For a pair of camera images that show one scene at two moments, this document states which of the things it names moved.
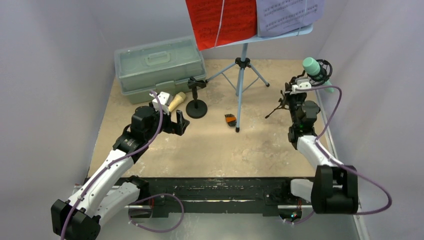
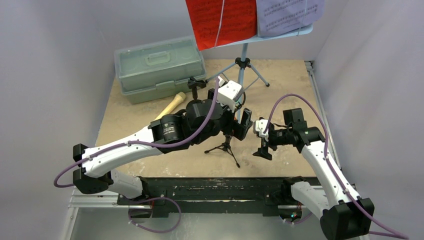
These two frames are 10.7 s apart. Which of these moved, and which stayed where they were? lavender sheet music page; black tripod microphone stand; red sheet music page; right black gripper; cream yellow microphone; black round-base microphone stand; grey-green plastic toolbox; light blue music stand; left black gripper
Moved: right black gripper; black tripod microphone stand; left black gripper
Stayed: light blue music stand; grey-green plastic toolbox; red sheet music page; cream yellow microphone; lavender sheet music page; black round-base microphone stand
